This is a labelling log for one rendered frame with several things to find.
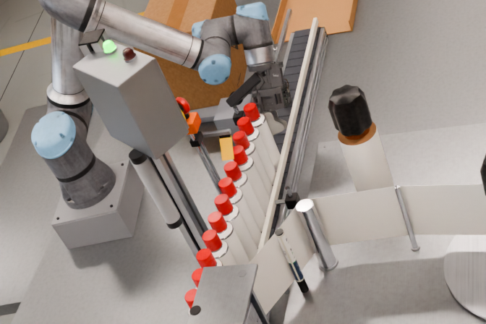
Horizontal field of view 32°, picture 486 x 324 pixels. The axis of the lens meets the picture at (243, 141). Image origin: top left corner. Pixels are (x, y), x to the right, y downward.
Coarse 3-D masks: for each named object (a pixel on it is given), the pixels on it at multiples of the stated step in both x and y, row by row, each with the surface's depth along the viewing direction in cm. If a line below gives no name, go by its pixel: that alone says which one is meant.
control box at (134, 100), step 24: (120, 48) 164; (96, 72) 160; (120, 72) 157; (144, 72) 157; (96, 96) 166; (120, 96) 156; (144, 96) 158; (168, 96) 162; (120, 120) 165; (144, 120) 160; (168, 120) 164; (144, 144) 164; (168, 144) 166
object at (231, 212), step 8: (216, 200) 182; (224, 200) 181; (224, 208) 181; (232, 208) 183; (224, 216) 183; (232, 216) 182; (240, 216) 184; (232, 224) 183; (240, 224) 184; (240, 232) 185; (248, 232) 187; (240, 240) 186; (248, 240) 188; (248, 248) 188; (256, 248) 191; (248, 256) 189
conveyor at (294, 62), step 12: (300, 36) 259; (300, 48) 254; (312, 48) 252; (288, 60) 251; (300, 60) 249; (312, 60) 247; (288, 72) 246; (288, 108) 233; (300, 108) 231; (288, 120) 229; (276, 144) 223; (288, 156) 217; (288, 168) 214; (276, 216) 202
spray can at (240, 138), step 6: (240, 132) 197; (234, 138) 196; (240, 138) 196; (246, 138) 196; (240, 144) 196; (246, 144) 197; (252, 144) 199; (246, 150) 198; (252, 150) 198; (252, 156) 198; (258, 156) 200; (258, 162) 200; (258, 168) 201; (264, 168) 203; (264, 174) 203; (264, 180) 203; (270, 186) 206; (270, 192) 206
